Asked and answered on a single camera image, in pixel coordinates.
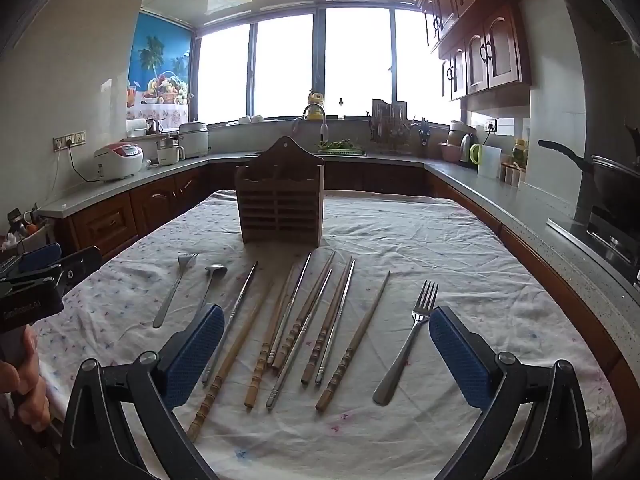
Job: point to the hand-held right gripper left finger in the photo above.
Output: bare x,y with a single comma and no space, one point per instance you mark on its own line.
197,355

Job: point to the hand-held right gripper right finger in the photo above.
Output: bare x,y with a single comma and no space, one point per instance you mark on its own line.
460,355

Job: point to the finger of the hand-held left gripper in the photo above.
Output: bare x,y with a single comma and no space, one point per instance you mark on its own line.
40,256
80,266

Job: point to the wooden bamboo chopstick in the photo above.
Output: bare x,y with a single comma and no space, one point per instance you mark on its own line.
345,360
322,335
304,311
233,360
262,360

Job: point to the wooden utensil holder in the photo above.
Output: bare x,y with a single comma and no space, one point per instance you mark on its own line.
280,195

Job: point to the person's left hand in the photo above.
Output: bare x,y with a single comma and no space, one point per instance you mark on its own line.
27,390

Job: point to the wooden lower cabinets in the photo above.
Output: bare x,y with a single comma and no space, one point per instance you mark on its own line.
105,220

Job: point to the wooden cabinets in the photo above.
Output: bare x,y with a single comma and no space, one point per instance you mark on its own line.
105,220
480,35

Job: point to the large steel fork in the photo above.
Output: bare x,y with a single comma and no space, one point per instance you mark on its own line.
407,345

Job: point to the metal chopstick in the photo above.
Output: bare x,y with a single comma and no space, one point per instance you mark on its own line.
235,310
290,310
332,335
290,360

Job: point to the small steel fork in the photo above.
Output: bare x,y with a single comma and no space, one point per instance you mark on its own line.
172,295

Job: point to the steel spoon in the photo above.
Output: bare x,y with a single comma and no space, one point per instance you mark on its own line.
216,271

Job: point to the floral white tablecloth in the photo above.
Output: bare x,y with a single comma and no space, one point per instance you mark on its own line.
450,260

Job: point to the red and white rice cooker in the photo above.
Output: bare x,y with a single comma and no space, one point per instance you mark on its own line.
119,160

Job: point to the small white electric pot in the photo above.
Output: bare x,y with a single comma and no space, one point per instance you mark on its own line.
169,154

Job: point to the dark kettle on sill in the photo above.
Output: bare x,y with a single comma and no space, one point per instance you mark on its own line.
155,126

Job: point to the grey kitchen countertop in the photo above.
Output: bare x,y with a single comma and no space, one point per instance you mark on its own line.
525,205

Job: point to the large white rice cooker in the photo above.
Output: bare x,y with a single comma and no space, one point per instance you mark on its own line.
194,139

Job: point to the black gas stove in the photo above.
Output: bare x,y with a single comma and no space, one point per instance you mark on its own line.
600,240

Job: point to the row of white spice jars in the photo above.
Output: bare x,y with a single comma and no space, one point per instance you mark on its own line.
511,175

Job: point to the pink plastic basin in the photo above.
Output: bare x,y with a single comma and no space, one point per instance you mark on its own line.
448,152

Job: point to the steel electric kettle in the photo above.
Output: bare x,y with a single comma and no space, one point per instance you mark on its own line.
466,149

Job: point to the cluster of condiment bottles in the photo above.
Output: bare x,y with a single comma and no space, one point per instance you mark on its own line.
520,155

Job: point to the dark scissors holder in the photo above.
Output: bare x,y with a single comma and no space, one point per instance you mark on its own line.
424,137

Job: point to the beige lidded pot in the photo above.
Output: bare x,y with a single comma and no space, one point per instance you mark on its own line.
457,130

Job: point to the black wok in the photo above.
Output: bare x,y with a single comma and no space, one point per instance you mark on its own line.
615,180

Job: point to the green basket of vegetables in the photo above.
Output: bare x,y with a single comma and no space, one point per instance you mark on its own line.
340,146

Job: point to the chrome kitchen faucet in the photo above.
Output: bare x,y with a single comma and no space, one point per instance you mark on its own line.
322,127

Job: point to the yellow oil bottle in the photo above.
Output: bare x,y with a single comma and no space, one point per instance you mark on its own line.
315,107

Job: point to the large kitchen window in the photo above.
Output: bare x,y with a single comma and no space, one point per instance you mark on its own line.
285,65

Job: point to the wooden upper cabinets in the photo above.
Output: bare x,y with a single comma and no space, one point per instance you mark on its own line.
480,35

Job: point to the wall power outlet strip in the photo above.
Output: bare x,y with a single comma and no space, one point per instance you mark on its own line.
70,140

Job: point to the tropical fruit wall poster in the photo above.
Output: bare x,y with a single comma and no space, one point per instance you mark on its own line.
160,60

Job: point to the white wall outlet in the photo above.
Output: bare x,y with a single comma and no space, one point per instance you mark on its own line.
492,125

